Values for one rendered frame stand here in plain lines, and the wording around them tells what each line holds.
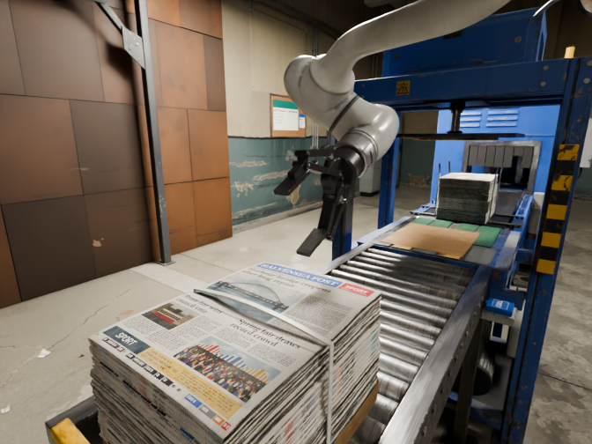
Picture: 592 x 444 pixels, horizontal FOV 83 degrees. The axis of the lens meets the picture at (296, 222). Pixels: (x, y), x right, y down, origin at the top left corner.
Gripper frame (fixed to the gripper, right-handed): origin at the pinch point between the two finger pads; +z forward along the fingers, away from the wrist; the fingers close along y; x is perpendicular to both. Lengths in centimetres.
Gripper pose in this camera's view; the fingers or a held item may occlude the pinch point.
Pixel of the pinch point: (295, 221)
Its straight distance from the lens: 58.7
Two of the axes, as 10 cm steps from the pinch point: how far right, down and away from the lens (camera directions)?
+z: -5.3, 6.1, -5.8
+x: -8.0, -1.4, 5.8
